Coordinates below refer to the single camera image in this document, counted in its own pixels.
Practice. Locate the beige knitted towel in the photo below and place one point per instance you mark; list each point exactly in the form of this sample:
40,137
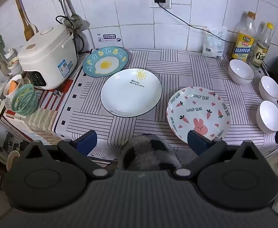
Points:
41,121

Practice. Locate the green plastic basket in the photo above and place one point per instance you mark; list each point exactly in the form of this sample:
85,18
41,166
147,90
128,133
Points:
25,98

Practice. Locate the blue fried egg plate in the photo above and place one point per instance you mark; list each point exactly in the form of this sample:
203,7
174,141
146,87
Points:
94,61

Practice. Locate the white rice cooker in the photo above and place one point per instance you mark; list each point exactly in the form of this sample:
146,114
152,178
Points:
46,57

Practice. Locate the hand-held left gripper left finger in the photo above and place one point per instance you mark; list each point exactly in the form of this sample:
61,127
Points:
86,142

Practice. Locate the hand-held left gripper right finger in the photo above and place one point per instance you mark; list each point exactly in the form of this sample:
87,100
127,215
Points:
198,143

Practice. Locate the yellow cap vinegar bottle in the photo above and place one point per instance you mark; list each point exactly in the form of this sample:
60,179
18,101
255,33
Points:
260,54

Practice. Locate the wall sticker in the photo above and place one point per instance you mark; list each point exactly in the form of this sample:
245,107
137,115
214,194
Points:
110,37

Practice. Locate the white sun print plate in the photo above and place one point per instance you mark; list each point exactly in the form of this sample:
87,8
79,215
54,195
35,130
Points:
129,95

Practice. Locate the white ribbed bowl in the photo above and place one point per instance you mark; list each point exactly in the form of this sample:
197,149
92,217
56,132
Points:
269,117
241,72
269,87

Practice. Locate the white bunny print plate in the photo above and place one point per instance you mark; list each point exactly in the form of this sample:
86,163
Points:
196,109

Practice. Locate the red striped cloth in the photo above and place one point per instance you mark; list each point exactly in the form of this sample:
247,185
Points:
49,97

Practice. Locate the clear plastic seasoning bag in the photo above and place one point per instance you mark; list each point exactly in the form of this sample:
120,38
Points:
213,42

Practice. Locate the white jar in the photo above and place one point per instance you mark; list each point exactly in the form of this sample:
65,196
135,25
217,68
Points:
12,61

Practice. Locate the white cup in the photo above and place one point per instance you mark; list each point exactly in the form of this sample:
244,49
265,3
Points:
18,79

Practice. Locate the metal ladle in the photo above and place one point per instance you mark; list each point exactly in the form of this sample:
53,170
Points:
64,2

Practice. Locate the wooden spatula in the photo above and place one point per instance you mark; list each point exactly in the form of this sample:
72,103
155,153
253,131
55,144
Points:
28,29

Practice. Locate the yellow label cooking wine bottle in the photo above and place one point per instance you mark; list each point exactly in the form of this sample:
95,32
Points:
243,45

